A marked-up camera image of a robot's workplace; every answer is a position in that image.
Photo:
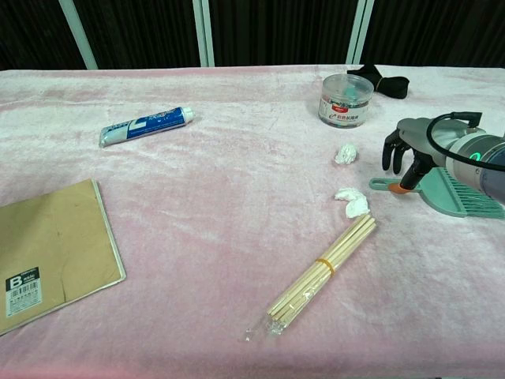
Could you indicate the right black grey robot hand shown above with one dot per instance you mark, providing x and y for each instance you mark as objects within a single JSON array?
[{"x": 426, "y": 132}]

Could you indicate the white paper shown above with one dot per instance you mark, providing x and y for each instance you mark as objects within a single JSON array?
[
  {"x": 346, "y": 154},
  {"x": 357, "y": 205}
]

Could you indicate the clear plastic clip jar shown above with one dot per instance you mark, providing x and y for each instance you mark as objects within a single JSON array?
[{"x": 343, "y": 106}]

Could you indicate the yellow rubber band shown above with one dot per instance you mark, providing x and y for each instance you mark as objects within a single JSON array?
[{"x": 329, "y": 265}]

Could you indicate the black pleated curtain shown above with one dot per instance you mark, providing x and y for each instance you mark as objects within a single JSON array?
[{"x": 276, "y": 31}]

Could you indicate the wrapped wooden chopstick bundle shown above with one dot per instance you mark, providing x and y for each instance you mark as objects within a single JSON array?
[{"x": 311, "y": 281}]

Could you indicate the pink plush tablecloth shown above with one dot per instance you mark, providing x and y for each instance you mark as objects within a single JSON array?
[{"x": 217, "y": 197}]

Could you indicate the blue white toothpaste tube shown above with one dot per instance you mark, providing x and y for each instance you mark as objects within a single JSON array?
[{"x": 146, "y": 124}]

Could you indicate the brown kraft spiral notebook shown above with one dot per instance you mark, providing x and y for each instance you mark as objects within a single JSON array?
[{"x": 59, "y": 245}]

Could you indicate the white metal frame post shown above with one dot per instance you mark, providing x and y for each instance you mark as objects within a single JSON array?
[
  {"x": 204, "y": 31},
  {"x": 79, "y": 35},
  {"x": 360, "y": 31}
]

